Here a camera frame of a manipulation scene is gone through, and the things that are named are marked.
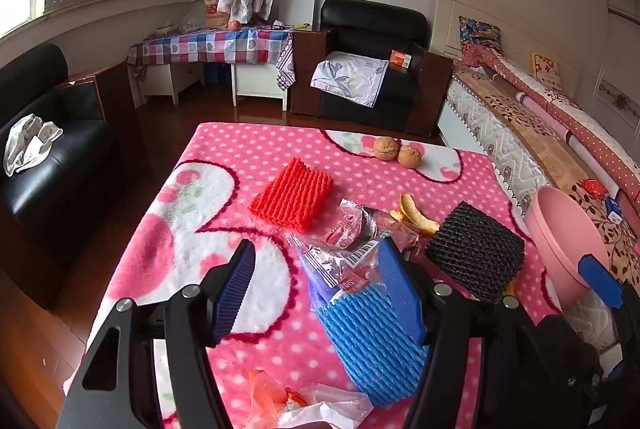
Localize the white bed headboard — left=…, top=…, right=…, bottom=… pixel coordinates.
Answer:
left=432, top=0, right=583, bottom=85

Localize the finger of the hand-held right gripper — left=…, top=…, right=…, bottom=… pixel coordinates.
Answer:
left=576, top=254, right=640, bottom=352

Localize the white floral cloth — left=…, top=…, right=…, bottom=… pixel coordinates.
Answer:
left=310, top=50, right=390, bottom=108

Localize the clear red printed wrapper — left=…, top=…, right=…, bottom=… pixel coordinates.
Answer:
left=322, top=198, right=396, bottom=250

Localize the white crumpled cloth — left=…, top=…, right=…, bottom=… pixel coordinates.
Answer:
left=4, top=113, right=64, bottom=175

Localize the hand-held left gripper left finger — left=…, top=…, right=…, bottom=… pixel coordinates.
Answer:
left=56, top=238, right=257, bottom=429

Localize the bed with patterned bedding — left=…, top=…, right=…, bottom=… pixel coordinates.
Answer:
left=452, top=59, right=640, bottom=290

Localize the black leather sofa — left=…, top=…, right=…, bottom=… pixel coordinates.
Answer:
left=0, top=43, right=151, bottom=310

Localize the orange plastic bag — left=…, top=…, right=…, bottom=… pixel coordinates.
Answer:
left=248, top=369, right=308, bottom=429

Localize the blue foam net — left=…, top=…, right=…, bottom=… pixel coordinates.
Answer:
left=310, top=281, right=431, bottom=410

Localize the pink plastic bin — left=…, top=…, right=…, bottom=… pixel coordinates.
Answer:
left=523, top=186, right=626, bottom=305

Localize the pink polka-dot blanket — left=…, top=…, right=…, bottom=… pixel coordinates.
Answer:
left=62, top=122, right=563, bottom=429

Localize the white wardrobe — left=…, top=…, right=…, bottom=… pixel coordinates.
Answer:
left=595, top=0, right=640, bottom=135

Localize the black leather armchair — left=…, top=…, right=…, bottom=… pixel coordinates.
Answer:
left=290, top=0, right=453, bottom=135

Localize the white quilted mattress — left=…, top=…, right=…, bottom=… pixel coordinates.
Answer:
left=437, top=74, right=556, bottom=210

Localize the red foam net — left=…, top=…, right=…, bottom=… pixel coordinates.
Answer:
left=247, top=158, right=334, bottom=231

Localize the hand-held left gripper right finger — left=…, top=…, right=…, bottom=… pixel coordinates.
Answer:
left=375, top=235, right=568, bottom=429

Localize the pink dotted quilt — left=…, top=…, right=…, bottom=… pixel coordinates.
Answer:
left=460, top=44, right=640, bottom=230

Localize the white dotted hanging cloth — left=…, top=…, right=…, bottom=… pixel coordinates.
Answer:
left=276, top=34, right=296, bottom=90

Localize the cartoon print pillow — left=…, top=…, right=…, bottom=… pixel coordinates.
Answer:
left=458, top=16, right=503, bottom=50

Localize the black foam net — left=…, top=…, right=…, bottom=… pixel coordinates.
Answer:
left=424, top=202, right=526, bottom=305

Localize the walnut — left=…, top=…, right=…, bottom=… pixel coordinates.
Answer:
left=372, top=136, right=401, bottom=161
left=397, top=145, right=422, bottom=169

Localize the brown paper bag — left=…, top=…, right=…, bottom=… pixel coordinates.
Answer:
left=201, top=0, right=232, bottom=29

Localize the yellow flower pillow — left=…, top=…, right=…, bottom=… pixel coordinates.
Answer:
left=530, top=53, right=566, bottom=87

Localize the purple snack wrapper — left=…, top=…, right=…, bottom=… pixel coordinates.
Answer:
left=291, top=234, right=386, bottom=310

